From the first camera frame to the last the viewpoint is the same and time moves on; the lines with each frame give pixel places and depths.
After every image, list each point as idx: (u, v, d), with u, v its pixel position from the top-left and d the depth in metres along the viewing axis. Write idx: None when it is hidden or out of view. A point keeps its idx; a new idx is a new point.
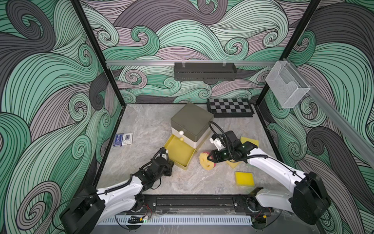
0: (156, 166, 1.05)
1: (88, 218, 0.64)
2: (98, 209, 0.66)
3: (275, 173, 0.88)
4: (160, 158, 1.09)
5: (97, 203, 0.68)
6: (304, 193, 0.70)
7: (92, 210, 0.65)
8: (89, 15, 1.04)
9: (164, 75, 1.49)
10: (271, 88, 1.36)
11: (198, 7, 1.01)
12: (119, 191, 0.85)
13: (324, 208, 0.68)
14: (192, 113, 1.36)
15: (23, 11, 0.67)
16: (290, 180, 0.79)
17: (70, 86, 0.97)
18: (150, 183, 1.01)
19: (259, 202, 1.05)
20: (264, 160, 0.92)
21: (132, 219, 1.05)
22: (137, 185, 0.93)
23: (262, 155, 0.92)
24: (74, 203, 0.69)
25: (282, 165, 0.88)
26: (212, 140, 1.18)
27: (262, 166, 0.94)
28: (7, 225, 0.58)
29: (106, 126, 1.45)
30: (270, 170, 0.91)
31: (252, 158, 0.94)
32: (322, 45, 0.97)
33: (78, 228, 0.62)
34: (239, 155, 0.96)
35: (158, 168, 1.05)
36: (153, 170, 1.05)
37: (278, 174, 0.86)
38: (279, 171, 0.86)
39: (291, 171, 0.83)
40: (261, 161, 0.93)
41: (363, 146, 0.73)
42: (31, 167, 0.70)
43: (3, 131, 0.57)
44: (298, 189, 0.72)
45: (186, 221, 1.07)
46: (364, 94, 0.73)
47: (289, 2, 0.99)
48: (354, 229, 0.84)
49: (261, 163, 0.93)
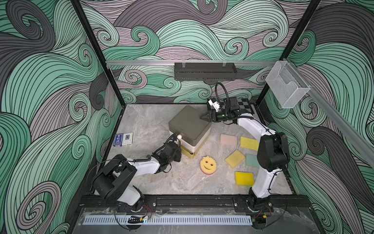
0: (169, 148, 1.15)
1: (122, 178, 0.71)
2: (130, 172, 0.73)
3: (253, 130, 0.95)
4: (172, 143, 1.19)
5: (129, 167, 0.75)
6: (267, 142, 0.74)
7: (126, 173, 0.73)
8: (88, 15, 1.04)
9: (163, 75, 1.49)
10: (272, 88, 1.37)
11: (198, 7, 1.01)
12: (144, 164, 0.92)
13: (282, 161, 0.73)
14: (192, 114, 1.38)
15: (23, 12, 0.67)
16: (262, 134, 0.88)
17: (70, 86, 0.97)
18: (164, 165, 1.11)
19: (257, 195, 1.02)
20: (249, 119, 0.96)
21: (132, 219, 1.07)
22: (155, 162, 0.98)
23: (249, 116, 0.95)
24: (106, 167, 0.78)
25: (260, 123, 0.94)
26: (210, 103, 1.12)
27: (246, 125, 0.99)
28: (7, 225, 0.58)
29: (106, 126, 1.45)
30: (250, 128, 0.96)
31: (242, 118, 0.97)
32: (322, 45, 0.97)
33: (114, 187, 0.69)
34: (232, 115, 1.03)
35: (171, 151, 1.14)
36: (166, 152, 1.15)
37: (255, 130, 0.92)
38: (256, 127, 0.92)
39: (266, 128, 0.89)
40: (246, 120, 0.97)
41: (363, 146, 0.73)
42: (31, 167, 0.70)
43: (3, 131, 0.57)
44: (263, 139, 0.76)
45: (186, 221, 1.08)
46: (364, 94, 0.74)
47: (289, 2, 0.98)
48: (355, 229, 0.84)
49: (245, 121, 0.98)
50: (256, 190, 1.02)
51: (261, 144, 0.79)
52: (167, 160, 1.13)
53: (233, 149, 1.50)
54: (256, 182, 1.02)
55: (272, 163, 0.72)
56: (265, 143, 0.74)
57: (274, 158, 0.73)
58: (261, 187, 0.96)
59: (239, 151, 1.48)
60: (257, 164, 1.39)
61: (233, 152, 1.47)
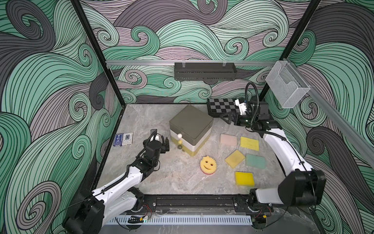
0: (151, 150, 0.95)
1: (90, 219, 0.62)
2: (98, 209, 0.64)
3: (282, 155, 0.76)
4: (154, 143, 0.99)
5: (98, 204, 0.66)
6: (299, 180, 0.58)
7: (92, 212, 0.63)
8: (89, 15, 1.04)
9: (164, 75, 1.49)
10: (272, 88, 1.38)
11: (198, 7, 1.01)
12: (117, 187, 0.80)
13: (308, 202, 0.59)
14: (192, 114, 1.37)
15: (23, 12, 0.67)
16: (293, 166, 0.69)
17: (70, 86, 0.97)
18: (150, 169, 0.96)
19: (258, 198, 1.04)
20: (279, 140, 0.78)
21: (132, 219, 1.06)
22: (134, 175, 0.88)
23: (280, 136, 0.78)
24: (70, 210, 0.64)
25: (294, 150, 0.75)
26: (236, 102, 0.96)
27: (273, 145, 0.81)
28: (7, 225, 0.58)
29: (106, 126, 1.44)
30: (279, 151, 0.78)
31: (270, 134, 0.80)
32: (322, 45, 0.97)
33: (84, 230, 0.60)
34: (258, 127, 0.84)
35: (154, 153, 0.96)
36: (149, 155, 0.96)
37: (284, 156, 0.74)
38: (287, 154, 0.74)
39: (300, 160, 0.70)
40: (275, 139, 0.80)
41: (363, 146, 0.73)
42: (31, 168, 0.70)
43: (3, 131, 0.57)
44: (293, 175, 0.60)
45: (186, 221, 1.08)
46: (364, 94, 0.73)
47: (289, 2, 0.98)
48: (355, 229, 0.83)
49: (273, 141, 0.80)
50: (260, 196, 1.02)
51: (288, 177, 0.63)
52: (153, 163, 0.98)
53: (233, 149, 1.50)
54: (262, 191, 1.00)
55: (296, 201, 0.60)
56: (295, 181, 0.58)
57: (299, 197, 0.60)
58: (267, 199, 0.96)
59: (239, 151, 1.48)
60: (257, 164, 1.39)
61: (233, 152, 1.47)
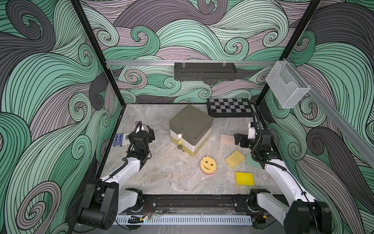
0: (140, 140, 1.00)
1: (108, 200, 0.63)
2: (113, 188, 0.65)
3: (284, 185, 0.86)
4: (141, 132, 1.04)
5: (110, 185, 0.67)
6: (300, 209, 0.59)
7: (109, 192, 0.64)
8: (89, 15, 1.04)
9: (163, 75, 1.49)
10: (271, 88, 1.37)
11: (198, 7, 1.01)
12: (123, 171, 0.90)
13: None
14: (192, 113, 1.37)
15: (23, 12, 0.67)
16: (295, 196, 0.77)
17: (70, 86, 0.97)
18: (145, 156, 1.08)
19: (259, 202, 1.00)
20: (280, 170, 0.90)
21: (132, 219, 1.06)
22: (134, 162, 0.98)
23: (280, 167, 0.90)
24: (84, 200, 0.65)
25: (295, 181, 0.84)
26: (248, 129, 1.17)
27: (275, 176, 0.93)
28: (7, 225, 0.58)
29: (106, 126, 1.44)
30: (280, 181, 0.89)
31: (271, 165, 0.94)
32: (322, 45, 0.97)
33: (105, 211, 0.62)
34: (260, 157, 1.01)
35: (143, 142, 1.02)
36: (140, 146, 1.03)
37: (286, 185, 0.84)
38: (288, 184, 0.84)
39: (301, 189, 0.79)
40: (275, 169, 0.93)
41: (363, 146, 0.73)
42: (31, 168, 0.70)
43: (3, 131, 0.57)
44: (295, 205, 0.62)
45: (186, 221, 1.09)
46: (364, 94, 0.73)
47: (289, 2, 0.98)
48: (354, 229, 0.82)
49: (275, 171, 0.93)
50: (261, 202, 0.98)
51: (292, 210, 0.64)
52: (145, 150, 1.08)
53: (233, 149, 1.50)
54: (265, 200, 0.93)
55: None
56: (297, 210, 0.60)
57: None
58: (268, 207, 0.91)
59: (239, 151, 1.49)
60: (257, 164, 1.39)
61: (233, 152, 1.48)
